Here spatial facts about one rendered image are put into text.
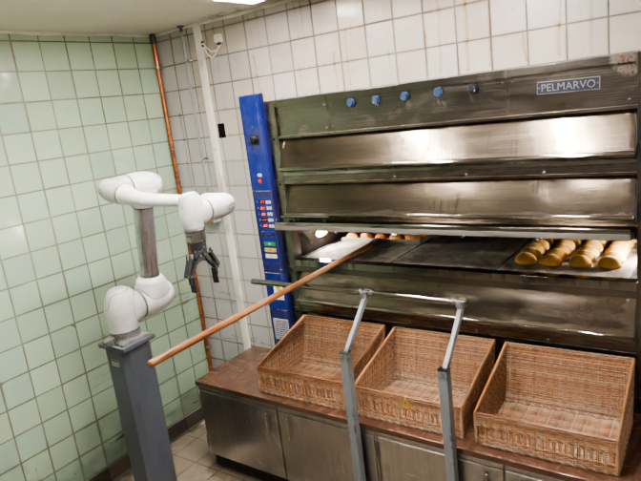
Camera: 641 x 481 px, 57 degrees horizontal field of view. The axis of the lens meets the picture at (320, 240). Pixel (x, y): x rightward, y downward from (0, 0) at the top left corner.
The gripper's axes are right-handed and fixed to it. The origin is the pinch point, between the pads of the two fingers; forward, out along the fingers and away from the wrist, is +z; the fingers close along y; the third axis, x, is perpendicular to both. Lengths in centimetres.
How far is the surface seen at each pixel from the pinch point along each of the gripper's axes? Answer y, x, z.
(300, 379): -40, 12, 64
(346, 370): -30, 48, 48
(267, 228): -89, -36, -3
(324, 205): -91, 6, -15
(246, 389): -39, -27, 76
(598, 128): -90, 146, -45
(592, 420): -73, 143, 78
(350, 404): -29, 48, 65
